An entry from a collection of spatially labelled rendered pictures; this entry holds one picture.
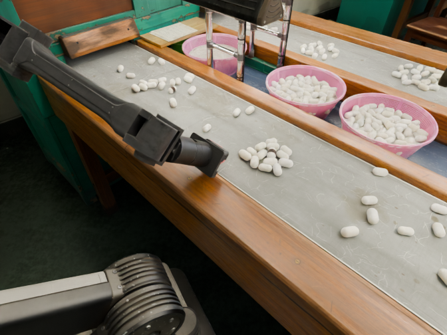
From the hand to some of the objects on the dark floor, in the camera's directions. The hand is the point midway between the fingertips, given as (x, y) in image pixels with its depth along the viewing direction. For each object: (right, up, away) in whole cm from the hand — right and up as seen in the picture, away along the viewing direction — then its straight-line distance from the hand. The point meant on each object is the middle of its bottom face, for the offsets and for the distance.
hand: (223, 158), depth 75 cm
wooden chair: (+166, +67, +178) cm, 253 cm away
